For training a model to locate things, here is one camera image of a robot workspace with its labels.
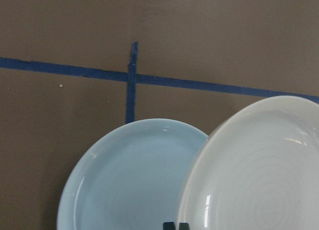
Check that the white ceramic plate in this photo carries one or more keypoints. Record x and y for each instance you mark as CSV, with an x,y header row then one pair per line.
x,y
249,177

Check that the light blue ceramic plate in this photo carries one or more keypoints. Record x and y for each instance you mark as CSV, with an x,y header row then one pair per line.
x,y
124,177

